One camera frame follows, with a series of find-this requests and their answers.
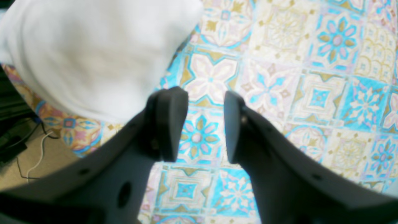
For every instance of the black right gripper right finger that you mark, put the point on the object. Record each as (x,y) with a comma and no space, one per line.
(289,187)

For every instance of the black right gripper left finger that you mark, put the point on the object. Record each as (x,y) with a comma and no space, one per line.
(108,185)

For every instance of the white printed T-shirt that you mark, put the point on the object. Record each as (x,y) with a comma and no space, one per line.
(99,59)

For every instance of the patterned tablecloth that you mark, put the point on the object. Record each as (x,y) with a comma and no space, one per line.
(322,72)

